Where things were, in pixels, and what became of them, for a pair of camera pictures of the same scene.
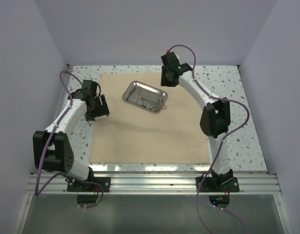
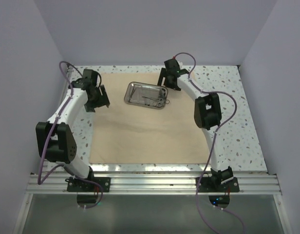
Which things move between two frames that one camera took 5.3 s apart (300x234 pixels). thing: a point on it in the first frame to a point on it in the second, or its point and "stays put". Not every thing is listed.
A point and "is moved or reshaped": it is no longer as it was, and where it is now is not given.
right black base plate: x=231 y=185 stays put
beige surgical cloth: x=148 y=123 stays put
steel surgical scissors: x=159 y=105 to x=160 y=102
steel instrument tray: x=143 y=96 is moved or reshaped
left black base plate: x=81 y=186 stays put
